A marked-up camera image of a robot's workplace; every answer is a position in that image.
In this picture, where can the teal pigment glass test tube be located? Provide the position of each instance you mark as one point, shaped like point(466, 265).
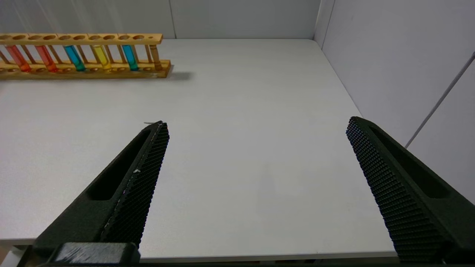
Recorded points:
point(74, 58)
point(130, 57)

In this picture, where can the wooden test tube rack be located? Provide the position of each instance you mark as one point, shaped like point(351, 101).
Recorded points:
point(85, 38)

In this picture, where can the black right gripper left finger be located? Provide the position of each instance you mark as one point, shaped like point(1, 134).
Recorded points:
point(122, 193)

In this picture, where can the red pigment glass test tube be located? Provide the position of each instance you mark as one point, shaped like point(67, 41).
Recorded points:
point(46, 59)
point(18, 59)

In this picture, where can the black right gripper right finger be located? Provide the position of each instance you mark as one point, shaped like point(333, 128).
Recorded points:
point(412, 193)

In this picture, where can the yellow pigment glass test tube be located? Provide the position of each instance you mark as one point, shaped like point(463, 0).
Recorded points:
point(102, 58)

